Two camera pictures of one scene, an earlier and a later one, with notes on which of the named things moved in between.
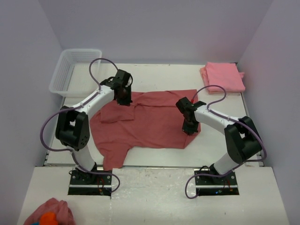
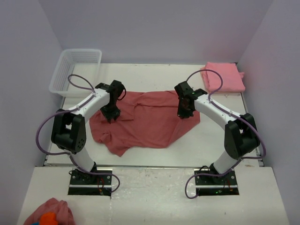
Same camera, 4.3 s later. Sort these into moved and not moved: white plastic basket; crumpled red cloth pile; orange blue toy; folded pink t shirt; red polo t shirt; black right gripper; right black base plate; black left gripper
Moved: red polo t shirt; black right gripper; black left gripper
Not moved: folded pink t shirt; right black base plate; crumpled red cloth pile; orange blue toy; white plastic basket
